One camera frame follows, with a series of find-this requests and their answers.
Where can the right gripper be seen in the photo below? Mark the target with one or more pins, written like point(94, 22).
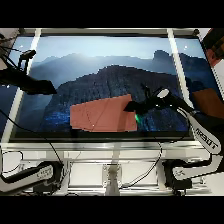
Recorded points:
point(136, 106)

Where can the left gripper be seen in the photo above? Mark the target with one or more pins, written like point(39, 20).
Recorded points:
point(41, 87)

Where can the salmon red garment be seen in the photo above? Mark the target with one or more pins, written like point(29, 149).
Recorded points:
point(100, 115)

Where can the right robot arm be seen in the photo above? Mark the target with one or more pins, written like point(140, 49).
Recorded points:
point(203, 136)

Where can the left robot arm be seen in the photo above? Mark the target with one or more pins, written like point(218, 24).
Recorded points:
point(13, 78)

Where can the brown garment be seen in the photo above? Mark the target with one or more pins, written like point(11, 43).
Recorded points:
point(208, 101)

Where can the black garment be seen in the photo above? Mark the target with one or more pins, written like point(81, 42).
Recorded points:
point(215, 38)

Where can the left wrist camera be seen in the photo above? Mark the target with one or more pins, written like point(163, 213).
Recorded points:
point(28, 54)

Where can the silver frame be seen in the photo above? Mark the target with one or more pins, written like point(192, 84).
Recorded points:
point(113, 146)

